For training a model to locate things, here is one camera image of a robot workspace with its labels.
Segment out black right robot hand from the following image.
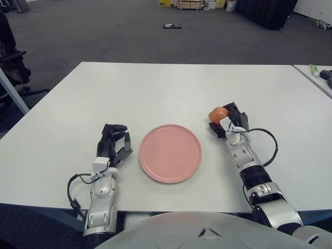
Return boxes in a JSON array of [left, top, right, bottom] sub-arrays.
[[208, 102, 250, 139]]

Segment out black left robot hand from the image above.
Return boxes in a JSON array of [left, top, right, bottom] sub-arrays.
[[96, 123, 134, 167]]

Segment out red yellow apple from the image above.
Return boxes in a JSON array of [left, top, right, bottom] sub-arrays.
[[209, 106, 230, 125]]

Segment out pink round plate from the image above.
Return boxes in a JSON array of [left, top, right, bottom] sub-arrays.
[[139, 124, 203, 184]]

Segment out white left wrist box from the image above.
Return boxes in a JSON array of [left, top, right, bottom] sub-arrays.
[[92, 157, 110, 173]]

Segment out white side table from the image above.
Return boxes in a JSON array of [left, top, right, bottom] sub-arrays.
[[293, 64, 332, 99]]

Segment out light blue desk leg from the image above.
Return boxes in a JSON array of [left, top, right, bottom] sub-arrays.
[[0, 67, 30, 115]]

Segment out black curtain partition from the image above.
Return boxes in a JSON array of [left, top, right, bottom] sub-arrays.
[[234, 0, 299, 31]]

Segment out grey robot torso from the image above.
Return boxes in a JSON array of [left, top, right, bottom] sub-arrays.
[[94, 211, 312, 249]]

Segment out stacked cardboard boxes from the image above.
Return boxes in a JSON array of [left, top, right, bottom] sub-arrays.
[[204, 0, 228, 11]]

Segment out black office chair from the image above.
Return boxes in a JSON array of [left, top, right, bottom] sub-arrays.
[[0, 10, 50, 104]]

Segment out wooden crate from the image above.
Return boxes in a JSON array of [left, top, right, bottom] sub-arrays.
[[177, 0, 205, 11]]

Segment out grey quadruped robot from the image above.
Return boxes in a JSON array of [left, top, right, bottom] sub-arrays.
[[314, 19, 332, 31]]

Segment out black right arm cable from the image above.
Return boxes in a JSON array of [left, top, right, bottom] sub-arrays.
[[233, 128, 278, 167]]

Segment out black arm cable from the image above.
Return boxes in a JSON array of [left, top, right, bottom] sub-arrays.
[[233, 128, 278, 167], [66, 173, 96, 221]]

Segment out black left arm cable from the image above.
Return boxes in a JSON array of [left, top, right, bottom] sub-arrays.
[[66, 173, 96, 221]]

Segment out blue grey table frame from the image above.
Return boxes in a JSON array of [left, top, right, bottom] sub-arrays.
[[297, 211, 332, 226]]

